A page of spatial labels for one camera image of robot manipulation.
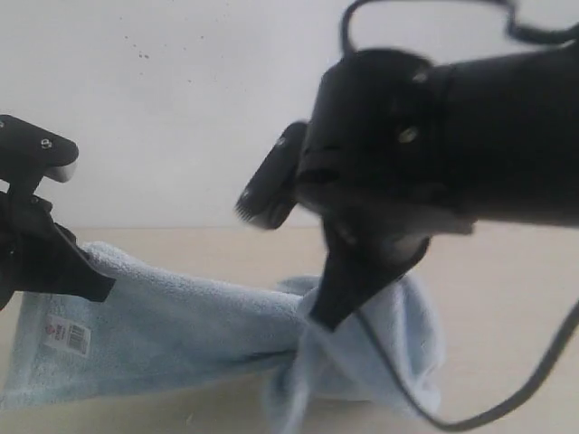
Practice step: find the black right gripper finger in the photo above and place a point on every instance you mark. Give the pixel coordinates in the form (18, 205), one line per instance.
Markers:
(349, 280)

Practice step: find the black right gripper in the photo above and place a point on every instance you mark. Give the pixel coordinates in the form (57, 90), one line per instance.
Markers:
(374, 167)

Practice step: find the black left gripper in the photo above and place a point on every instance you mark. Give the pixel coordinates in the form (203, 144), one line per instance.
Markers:
(40, 256)

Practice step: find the light blue terry towel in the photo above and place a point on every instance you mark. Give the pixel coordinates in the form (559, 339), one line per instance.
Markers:
(159, 331)

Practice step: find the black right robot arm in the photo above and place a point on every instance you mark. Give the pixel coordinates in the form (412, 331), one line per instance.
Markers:
(512, 137)

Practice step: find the white barcode label sticker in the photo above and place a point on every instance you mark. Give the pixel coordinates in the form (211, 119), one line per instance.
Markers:
(65, 335)

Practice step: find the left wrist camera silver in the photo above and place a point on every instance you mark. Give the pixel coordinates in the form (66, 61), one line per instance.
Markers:
(30, 153)

